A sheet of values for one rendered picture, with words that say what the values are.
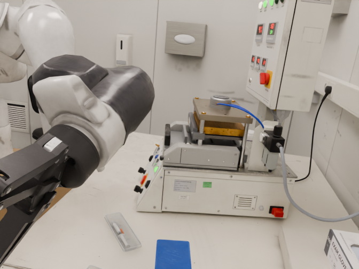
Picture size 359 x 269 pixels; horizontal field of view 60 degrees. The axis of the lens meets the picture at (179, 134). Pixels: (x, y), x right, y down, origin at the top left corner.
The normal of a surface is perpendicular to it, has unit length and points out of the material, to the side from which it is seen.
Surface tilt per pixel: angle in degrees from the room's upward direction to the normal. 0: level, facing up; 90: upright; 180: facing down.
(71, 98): 109
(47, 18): 48
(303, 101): 90
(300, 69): 90
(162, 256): 0
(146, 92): 70
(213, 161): 90
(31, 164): 27
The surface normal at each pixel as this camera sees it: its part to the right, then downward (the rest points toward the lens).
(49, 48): 0.44, 0.26
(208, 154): 0.04, 0.31
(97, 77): 0.66, -0.36
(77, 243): 0.09, -0.95
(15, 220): 0.10, -0.10
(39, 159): 0.54, -0.80
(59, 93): -0.36, 0.54
